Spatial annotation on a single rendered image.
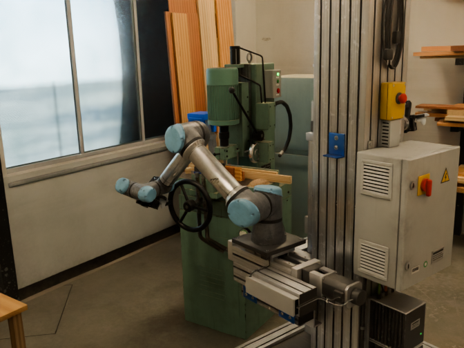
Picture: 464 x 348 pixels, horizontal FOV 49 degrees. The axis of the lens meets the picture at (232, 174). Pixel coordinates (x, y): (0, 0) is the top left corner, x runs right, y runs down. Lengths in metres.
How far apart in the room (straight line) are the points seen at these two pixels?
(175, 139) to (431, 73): 3.02
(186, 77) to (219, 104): 1.58
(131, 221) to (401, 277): 2.75
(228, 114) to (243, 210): 0.95
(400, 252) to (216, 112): 1.36
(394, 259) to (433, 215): 0.22
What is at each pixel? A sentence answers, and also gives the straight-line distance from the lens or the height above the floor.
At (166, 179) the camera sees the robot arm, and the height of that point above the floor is 1.02.
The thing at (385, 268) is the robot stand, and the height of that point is 0.83.
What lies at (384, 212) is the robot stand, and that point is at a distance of 1.83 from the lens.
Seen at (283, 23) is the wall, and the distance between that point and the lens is 5.25.
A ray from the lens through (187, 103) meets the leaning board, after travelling 4.31.
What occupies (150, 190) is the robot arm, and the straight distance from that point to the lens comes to 2.34.
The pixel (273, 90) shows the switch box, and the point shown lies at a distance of 2.98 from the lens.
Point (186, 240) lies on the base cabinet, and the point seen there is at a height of 0.53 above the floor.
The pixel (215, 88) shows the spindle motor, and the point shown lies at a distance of 2.76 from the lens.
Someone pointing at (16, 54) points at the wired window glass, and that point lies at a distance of 3.59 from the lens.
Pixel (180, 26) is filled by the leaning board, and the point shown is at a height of 1.80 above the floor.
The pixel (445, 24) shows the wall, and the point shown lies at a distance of 4.66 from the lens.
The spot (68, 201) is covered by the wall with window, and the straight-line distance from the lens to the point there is 3.78.
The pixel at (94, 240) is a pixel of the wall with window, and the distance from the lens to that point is 3.99.
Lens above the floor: 1.58
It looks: 13 degrees down
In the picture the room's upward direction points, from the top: 2 degrees counter-clockwise
